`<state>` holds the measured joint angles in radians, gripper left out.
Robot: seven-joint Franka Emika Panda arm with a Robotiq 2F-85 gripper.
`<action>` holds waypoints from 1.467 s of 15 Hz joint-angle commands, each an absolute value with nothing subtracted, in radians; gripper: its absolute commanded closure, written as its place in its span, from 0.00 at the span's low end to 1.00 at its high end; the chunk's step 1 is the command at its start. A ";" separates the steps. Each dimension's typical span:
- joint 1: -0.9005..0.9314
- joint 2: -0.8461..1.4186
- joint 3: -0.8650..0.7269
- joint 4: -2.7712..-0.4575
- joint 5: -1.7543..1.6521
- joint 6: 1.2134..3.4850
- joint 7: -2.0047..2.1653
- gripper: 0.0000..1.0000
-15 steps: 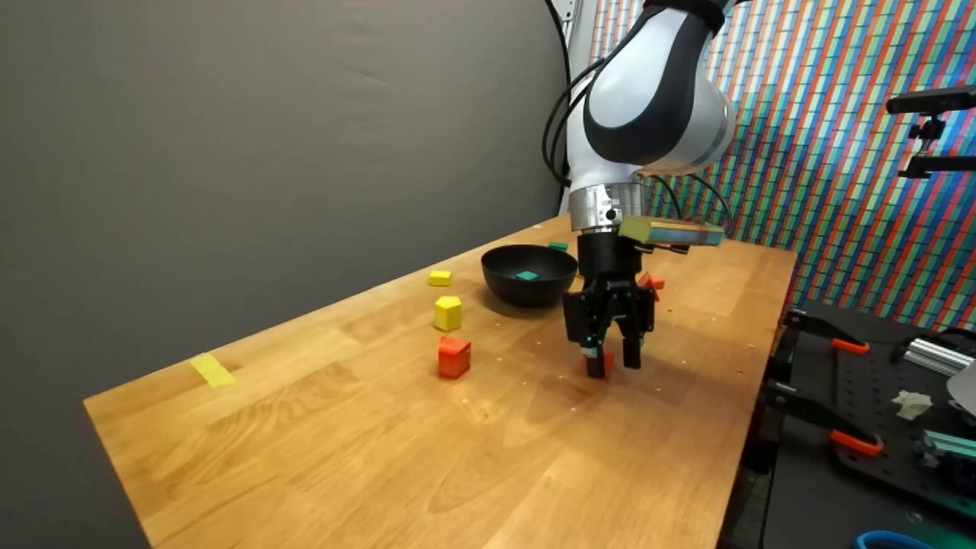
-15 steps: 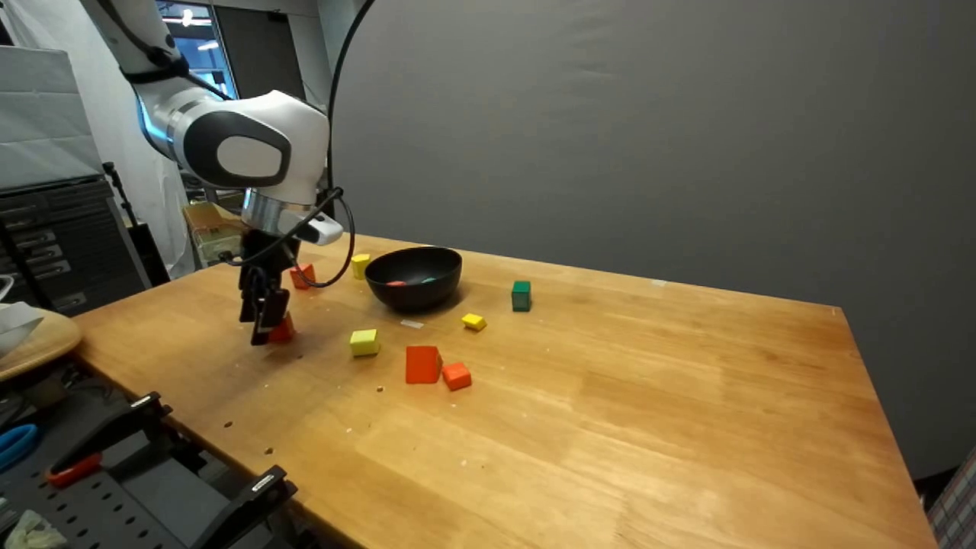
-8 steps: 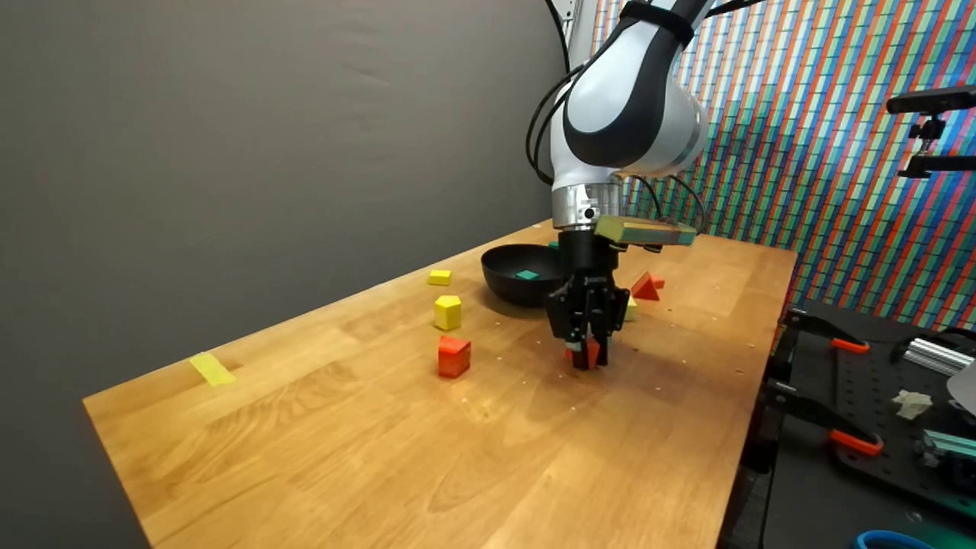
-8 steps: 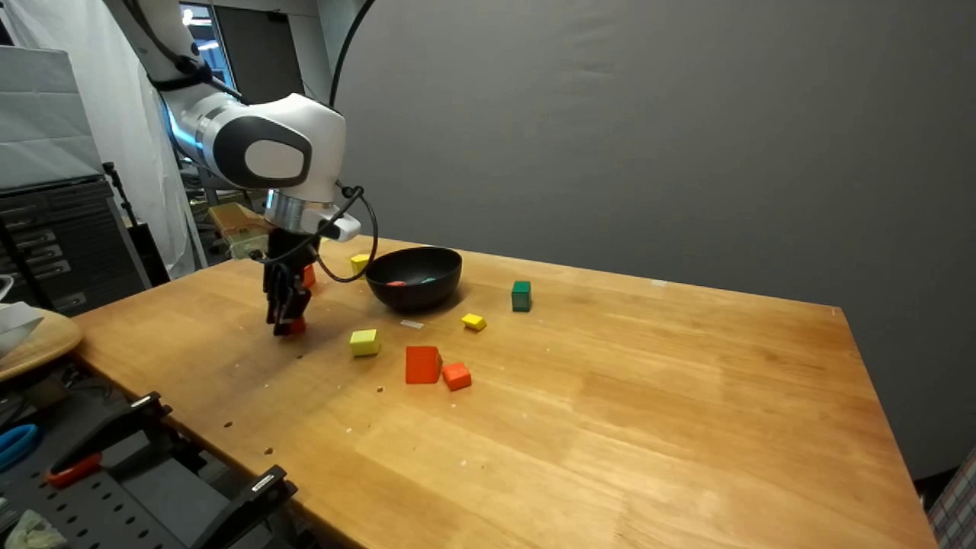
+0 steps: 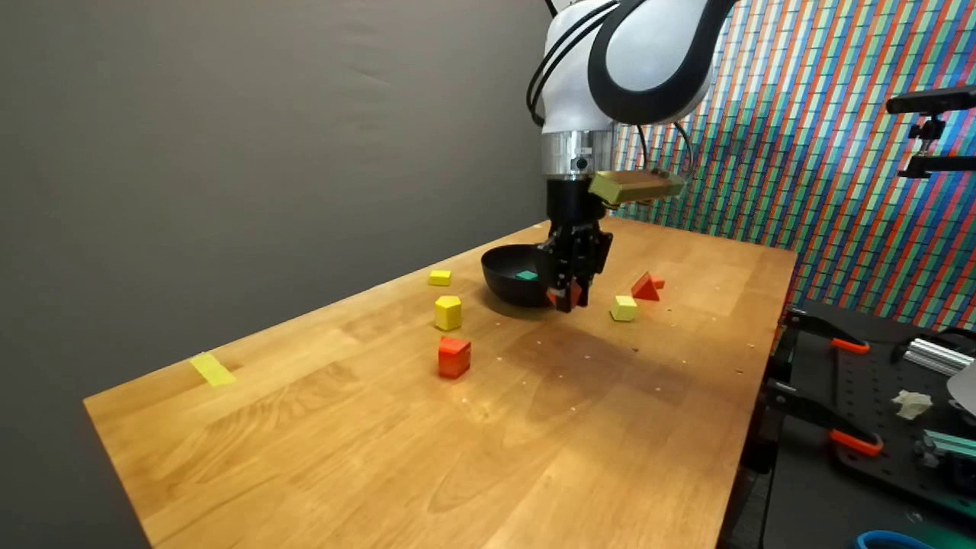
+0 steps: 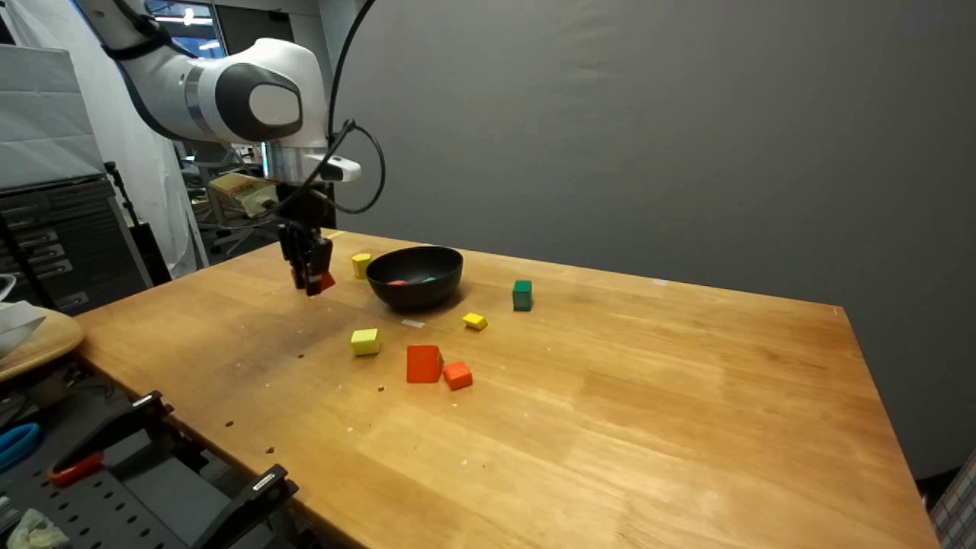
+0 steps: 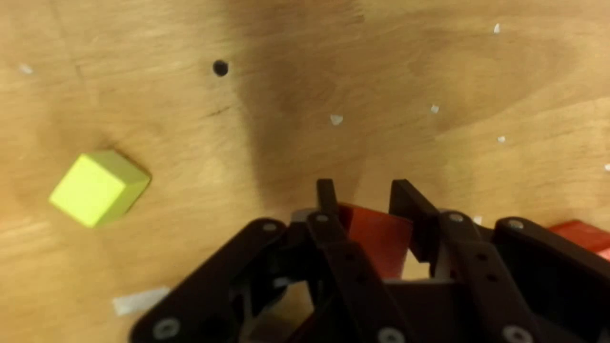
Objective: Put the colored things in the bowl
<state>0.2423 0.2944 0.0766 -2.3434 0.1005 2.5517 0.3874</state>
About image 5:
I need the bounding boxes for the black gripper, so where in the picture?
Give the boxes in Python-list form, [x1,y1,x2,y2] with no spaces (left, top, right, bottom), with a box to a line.
[542,178,615,311]

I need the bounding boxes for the yellow pentagon block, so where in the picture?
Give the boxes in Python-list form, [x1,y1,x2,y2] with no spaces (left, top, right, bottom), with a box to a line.
[434,292,466,335]

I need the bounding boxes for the orange-red cube block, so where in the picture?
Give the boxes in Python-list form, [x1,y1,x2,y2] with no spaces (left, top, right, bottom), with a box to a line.
[436,333,473,383]

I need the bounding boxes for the black bowl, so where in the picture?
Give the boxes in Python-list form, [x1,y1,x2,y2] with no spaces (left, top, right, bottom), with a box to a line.
[480,241,573,311]

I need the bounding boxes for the yellow-green cube block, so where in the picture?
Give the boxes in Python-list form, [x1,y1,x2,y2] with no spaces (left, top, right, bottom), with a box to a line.
[607,292,640,326]

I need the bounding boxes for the large red wedge block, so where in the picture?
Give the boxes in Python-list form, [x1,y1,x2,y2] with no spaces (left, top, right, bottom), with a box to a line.
[628,270,660,305]

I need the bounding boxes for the multicoloured patterned backdrop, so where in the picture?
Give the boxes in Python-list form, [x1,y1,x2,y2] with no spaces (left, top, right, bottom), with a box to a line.
[597,0,976,333]

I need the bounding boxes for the black pegboard cart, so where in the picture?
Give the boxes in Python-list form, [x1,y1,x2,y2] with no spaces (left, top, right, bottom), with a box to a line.
[712,300,976,549]

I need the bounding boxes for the crumpled white rag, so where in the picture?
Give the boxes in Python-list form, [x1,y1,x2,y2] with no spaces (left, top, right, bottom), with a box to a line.
[891,389,937,425]

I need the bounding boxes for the yellow tape strip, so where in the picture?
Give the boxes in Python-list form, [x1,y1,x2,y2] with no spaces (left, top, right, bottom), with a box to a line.
[186,352,238,392]

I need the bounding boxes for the silver white box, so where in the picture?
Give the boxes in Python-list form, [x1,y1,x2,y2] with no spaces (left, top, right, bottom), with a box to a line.
[899,335,976,378]

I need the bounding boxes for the grey fabric backdrop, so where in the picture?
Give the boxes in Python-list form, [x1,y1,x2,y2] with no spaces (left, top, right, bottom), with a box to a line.
[0,0,567,549]

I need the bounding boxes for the grey round plate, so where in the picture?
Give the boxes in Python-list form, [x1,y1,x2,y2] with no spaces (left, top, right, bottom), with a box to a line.
[942,361,976,421]

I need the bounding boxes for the teal tool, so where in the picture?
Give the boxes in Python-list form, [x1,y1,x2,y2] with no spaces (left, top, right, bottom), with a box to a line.
[913,425,976,473]

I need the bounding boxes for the tan wrist camera box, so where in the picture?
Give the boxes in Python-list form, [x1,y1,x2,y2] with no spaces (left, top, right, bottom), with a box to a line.
[589,169,684,209]

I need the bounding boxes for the black clamp orange handle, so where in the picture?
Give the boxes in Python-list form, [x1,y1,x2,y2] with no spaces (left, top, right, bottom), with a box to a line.
[759,375,888,464]
[774,305,874,361]

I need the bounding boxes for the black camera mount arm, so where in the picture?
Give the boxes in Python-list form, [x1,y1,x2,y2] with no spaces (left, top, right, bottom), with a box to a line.
[881,87,976,182]

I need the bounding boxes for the blue handled scissors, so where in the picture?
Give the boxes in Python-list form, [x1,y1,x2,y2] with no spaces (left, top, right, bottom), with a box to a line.
[851,529,940,549]

